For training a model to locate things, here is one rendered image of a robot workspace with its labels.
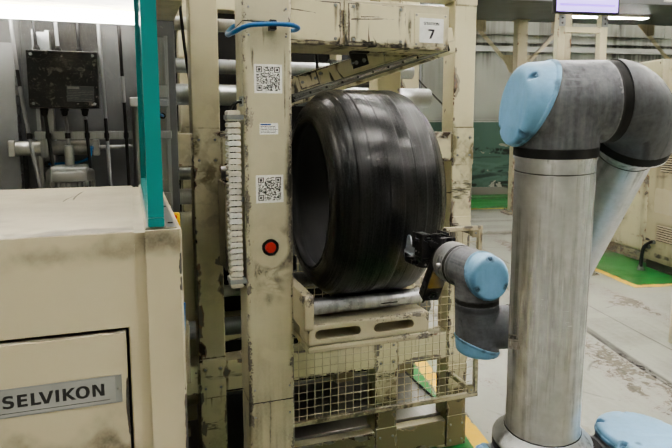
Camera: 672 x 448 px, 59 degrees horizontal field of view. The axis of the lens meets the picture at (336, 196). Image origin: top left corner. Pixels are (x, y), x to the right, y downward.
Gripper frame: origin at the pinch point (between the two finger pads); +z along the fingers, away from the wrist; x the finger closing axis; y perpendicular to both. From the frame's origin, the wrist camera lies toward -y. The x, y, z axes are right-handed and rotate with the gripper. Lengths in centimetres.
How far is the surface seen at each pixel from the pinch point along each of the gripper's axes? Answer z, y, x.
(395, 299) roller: 12.7, -16.0, -2.1
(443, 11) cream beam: 45, 71, -34
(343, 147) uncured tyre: 4.7, 27.0, 16.2
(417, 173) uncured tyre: -0.6, 20.3, -1.8
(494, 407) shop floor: 103, -105, -98
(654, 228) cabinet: 290, -62, -400
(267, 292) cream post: 20.3, -12.7, 32.8
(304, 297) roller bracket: 9.3, -11.9, 25.4
